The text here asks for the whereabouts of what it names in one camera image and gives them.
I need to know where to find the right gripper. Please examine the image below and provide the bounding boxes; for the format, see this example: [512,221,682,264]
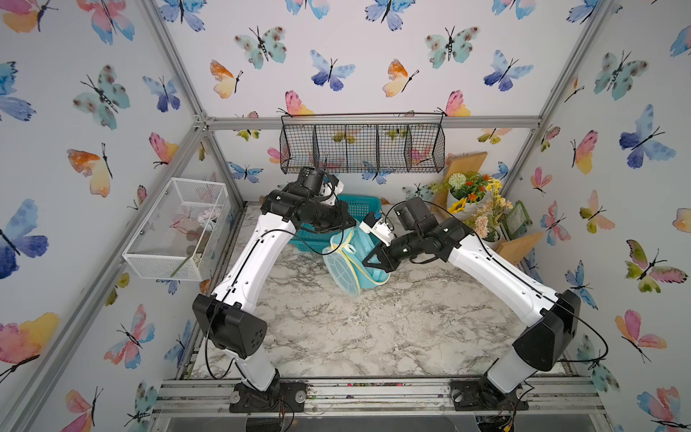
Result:
[359,235,424,275]

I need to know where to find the teal mesh laundry bag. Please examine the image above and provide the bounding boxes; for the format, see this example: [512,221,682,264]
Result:
[322,228,390,297]

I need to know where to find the white pot yellow pink flowers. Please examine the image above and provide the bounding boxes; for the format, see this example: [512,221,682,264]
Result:
[452,177,514,242]

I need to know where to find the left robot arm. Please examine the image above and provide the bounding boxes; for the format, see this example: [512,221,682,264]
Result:
[193,167,356,393]

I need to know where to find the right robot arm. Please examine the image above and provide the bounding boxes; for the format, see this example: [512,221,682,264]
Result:
[360,198,581,394]

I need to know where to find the teal plastic basket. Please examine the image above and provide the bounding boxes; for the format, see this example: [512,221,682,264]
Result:
[287,193,383,254]

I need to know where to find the white pot orange flowers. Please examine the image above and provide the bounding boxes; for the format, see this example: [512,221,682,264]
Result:
[440,172,494,215]

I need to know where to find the wooden zigzag shelf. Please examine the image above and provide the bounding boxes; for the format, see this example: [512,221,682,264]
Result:
[433,151,545,266]

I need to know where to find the green framed small board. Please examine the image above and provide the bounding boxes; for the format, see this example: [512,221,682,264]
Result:
[502,201,532,240]

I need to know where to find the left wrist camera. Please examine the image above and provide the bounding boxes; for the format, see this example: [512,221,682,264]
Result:
[320,173,345,207]

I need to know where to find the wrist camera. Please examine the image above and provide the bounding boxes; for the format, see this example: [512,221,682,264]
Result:
[320,173,345,207]
[359,212,396,246]

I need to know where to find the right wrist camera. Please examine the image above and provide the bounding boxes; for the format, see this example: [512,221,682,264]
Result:
[359,212,396,246]

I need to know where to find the black wire wall basket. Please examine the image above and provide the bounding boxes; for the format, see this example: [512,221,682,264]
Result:
[279,113,446,175]

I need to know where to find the white mesh wall box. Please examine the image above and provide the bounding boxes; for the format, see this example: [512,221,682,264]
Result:
[122,177,230,282]

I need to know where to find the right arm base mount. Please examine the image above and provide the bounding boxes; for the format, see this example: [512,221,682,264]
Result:
[450,377,528,411]

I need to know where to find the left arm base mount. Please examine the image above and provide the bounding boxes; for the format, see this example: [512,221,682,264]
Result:
[229,374,307,414]

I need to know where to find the aluminium front rail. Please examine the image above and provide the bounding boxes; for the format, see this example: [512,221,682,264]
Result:
[153,376,606,419]

